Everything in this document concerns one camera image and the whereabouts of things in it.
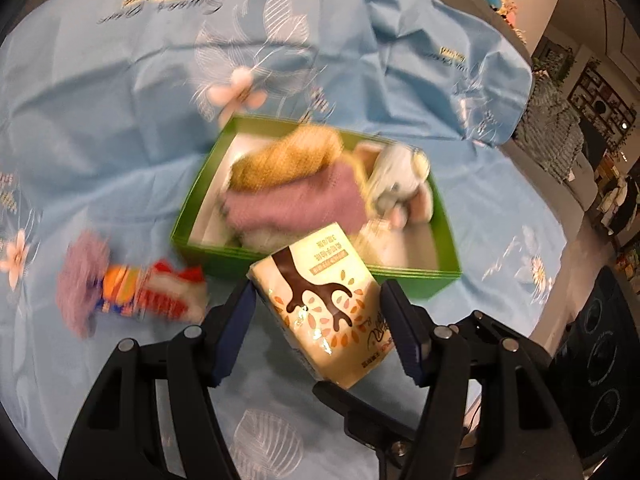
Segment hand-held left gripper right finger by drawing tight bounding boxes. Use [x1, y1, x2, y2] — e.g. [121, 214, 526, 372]
[380, 280, 583, 480]

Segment lavender fuzzy cloth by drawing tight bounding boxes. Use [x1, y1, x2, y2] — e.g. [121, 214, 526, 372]
[56, 230, 113, 338]

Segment pale blue plush toy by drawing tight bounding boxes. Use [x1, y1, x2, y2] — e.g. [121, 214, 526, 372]
[352, 141, 435, 228]

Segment white towel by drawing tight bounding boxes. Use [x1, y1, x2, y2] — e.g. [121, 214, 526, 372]
[235, 225, 291, 253]

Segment light blue floral blanket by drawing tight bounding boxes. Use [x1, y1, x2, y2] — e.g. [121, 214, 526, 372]
[0, 0, 568, 480]

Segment red white striped soft item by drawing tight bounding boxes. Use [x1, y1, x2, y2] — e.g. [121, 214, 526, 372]
[140, 259, 208, 323]

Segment orange blue striped soft item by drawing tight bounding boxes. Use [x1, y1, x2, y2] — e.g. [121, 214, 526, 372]
[97, 264, 146, 318]

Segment green cardboard box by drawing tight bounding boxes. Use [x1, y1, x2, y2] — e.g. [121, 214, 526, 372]
[170, 115, 463, 301]

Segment mauve pink cloth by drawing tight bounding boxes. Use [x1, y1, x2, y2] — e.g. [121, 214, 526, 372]
[220, 160, 368, 236]

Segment cream tissue pack tree print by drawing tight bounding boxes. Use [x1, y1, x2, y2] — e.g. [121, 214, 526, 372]
[247, 221, 383, 391]

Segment olive yellow towel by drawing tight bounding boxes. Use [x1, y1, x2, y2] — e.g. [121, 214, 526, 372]
[227, 125, 346, 196]

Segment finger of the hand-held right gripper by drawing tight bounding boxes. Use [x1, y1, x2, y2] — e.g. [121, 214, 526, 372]
[312, 382, 425, 480]

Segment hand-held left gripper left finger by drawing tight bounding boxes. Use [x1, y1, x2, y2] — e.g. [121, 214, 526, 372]
[57, 277, 258, 480]

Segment wall photo frames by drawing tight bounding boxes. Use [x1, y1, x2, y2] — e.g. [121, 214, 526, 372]
[570, 67, 636, 136]

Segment grey quilted seat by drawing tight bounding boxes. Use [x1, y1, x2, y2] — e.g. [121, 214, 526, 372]
[515, 80, 586, 181]

